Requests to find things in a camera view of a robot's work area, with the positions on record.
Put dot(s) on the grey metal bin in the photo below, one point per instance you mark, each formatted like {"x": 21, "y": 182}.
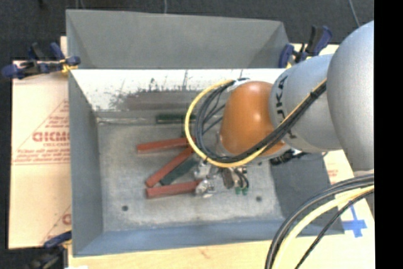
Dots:
{"x": 132, "y": 198}

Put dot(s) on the dark green flat block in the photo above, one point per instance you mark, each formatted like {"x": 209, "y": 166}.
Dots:
{"x": 179, "y": 170}
{"x": 171, "y": 118}

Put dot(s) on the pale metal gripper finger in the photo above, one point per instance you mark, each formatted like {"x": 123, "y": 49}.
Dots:
{"x": 205, "y": 188}
{"x": 202, "y": 171}

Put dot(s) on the brown cardboard board red print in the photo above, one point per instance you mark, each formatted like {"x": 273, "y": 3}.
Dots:
{"x": 37, "y": 123}

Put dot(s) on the black cylinder on white bracket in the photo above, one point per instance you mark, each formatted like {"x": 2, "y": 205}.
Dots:
{"x": 281, "y": 160}

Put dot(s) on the red-brown flat block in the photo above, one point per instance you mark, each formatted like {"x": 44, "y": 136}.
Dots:
{"x": 162, "y": 145}
{"x": 171, "y": 188}
{"x": 170, "y": 166}

